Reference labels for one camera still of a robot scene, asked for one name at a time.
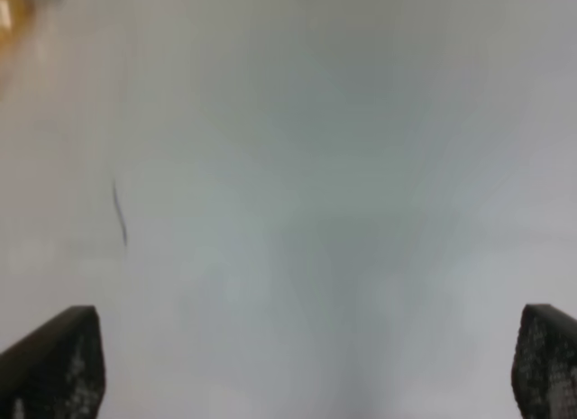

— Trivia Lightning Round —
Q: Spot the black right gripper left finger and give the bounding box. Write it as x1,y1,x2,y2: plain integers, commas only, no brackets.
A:
1,305,106,418

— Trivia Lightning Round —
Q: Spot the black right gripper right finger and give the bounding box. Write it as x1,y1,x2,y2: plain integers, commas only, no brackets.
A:
511,304,576,419

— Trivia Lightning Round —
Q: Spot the yellow fruit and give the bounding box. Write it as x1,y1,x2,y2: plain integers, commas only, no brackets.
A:
1,0,39,55

